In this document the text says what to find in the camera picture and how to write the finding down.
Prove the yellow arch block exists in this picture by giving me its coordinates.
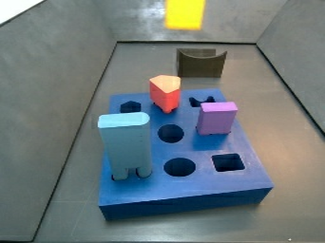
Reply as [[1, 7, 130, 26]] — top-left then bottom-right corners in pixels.
[[163, 0, 205, 30]]

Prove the dark grey curved fixture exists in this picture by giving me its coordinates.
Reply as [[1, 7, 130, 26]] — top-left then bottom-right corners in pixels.
[[176, 48, 227, 78]]

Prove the light blue tall block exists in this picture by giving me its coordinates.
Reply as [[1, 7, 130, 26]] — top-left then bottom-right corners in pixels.
[[97, 112, 152, 180]]

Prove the red pentagon block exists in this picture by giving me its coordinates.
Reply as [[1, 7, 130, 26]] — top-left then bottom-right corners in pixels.
[[149, 75, 180, 113]]

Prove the purple rectangular block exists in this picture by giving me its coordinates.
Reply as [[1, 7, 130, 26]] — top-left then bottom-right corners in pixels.
[[196, 102, 237, 135]]

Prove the blue shape sorter base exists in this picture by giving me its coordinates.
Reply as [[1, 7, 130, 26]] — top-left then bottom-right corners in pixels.
[[98, 89, 272, 219]]

